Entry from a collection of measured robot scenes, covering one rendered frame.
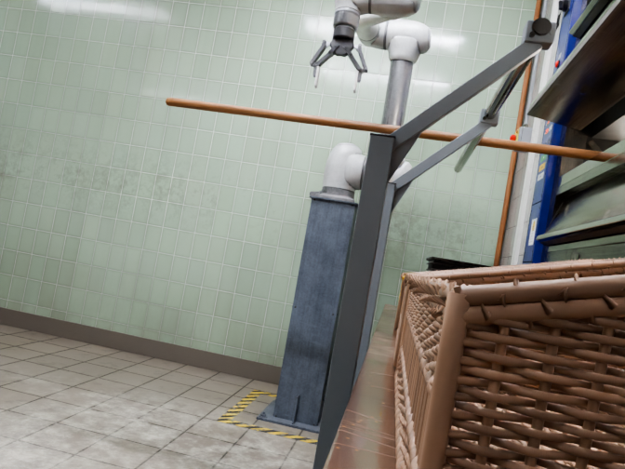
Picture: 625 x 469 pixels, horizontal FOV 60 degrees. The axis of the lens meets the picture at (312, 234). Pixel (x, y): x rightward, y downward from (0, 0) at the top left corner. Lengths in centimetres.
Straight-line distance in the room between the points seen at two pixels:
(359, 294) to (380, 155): 23
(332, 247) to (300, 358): 51
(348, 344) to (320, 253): 153
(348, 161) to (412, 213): 68
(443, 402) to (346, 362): 62
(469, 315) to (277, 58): 307
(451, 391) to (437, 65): 296
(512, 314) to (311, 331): 216
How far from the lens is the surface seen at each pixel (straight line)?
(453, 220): 301
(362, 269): 88
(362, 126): 182
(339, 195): 243
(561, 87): 190
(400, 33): 251
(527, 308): 28
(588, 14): 220
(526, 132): 278
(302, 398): 247
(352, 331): 89
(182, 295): 323
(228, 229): 314
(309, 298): 241
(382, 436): 55
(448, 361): 28
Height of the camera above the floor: 74
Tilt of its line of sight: 2 degrees up
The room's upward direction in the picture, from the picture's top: 10 degrees clockwise
